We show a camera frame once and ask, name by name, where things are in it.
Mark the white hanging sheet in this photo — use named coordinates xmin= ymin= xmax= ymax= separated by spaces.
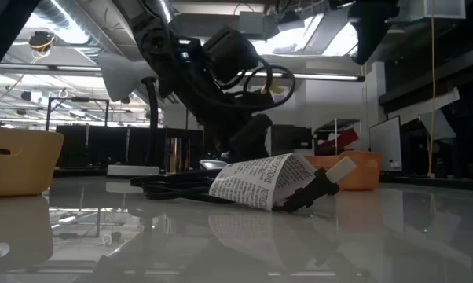
xmin=418 ymin=108 xmax=458 ymax=142

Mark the red slanted board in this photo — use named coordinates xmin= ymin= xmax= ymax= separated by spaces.
xmin=321 ymin=127 xmax=360 ymax=155

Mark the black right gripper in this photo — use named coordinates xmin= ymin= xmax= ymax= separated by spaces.
xmin=346 ymin=0 xmax=401 ymax=66

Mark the black power cord with plug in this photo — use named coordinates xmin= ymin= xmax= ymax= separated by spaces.
xmin=129 ymin=167 xmax=342 ymax=214

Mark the orange plastic bin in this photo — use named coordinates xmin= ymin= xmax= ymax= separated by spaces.
xmin=304 ymin=150 xmax=383 ymax=192

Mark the yellow plastic bin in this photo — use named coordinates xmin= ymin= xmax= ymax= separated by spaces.
xmin=0 ymin=125 xmax=65 ymax=198

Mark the printed white instruction tag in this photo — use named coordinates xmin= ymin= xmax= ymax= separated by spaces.
xmin=208 ymin=153 xmax=318 ymax=212

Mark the long ceiling light tube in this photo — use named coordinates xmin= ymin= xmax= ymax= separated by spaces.
xmin=236 ymin=69 xmax=366 ymax=83

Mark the black ceiling device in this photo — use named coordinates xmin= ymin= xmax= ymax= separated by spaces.
xmin=27 ymin=30 xmax=57 ymax=64

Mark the small white cord label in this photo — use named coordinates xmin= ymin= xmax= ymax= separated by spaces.
xmin=325 ymin=156 xmax=358 ymax=184

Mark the black table frame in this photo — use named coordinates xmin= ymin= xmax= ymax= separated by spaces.
xmin=53 ymin=166 xmax=473 ymax=193

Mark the black left gripper cable loop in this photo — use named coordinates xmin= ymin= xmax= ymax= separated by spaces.
xmin=239 ymin=64 xmax=297 ymax=112

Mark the dark monitor screen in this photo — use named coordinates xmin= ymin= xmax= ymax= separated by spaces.
xmin=269 ymin=124 xmax=314 ymax=156

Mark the silver ceiling duct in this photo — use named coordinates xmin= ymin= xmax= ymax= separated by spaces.
xmin=153 ymin=0 xmax=176 ymax=25

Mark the yellow hanging cord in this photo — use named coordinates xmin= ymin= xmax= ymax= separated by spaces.
xmin=426 ymin=0 xmax=438 ymax=178

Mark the white board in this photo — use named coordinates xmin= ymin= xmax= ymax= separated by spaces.
xmin=368 ymin=115 xmax=403 ymax=173

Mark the black partition wall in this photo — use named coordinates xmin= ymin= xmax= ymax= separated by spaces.
xmin=55 ymin=124 xmax=204 ymax=168

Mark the white desk lamp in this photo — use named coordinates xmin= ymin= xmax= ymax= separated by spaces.
xmin=98 ymin=52 xmax=161 ymax=178

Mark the black frame stand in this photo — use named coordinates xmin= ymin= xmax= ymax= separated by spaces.
xmin=45 ymin=97 xmax=111 ymax=131

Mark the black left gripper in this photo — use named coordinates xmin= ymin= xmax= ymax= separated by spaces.
xmin=172 ymin=27 xmax=276 ymax=160

